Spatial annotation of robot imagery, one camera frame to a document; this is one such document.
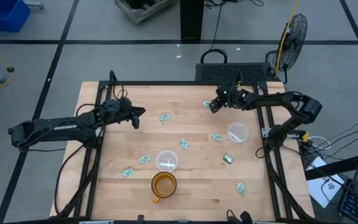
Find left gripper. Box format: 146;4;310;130
99;98;147;130

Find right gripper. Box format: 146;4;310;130
208;82;246;114

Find blue plastic bin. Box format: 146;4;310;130
0;0;32;33

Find clear plastic round container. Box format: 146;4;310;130
155;149;179;173
227;121;250;144

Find amber glass mug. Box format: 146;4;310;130
150;171;178;205

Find black tall tower box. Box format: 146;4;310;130
180;0;205;42

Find black floor fan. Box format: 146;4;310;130
265;12;309;85

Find grey moulded tray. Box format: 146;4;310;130
114;0;174;24

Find white paper sheet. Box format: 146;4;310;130
306;155;346;209

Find black floor bar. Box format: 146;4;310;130
304;150;358;182

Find black aluminium table frame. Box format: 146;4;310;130
53;70;316;223

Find black looped cable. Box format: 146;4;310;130
200;0;229;64

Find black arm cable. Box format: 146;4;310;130
53;143;86;216

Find white looped cable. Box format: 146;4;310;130
308;135;332;151

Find black table-level camera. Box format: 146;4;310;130
227;209;254;224

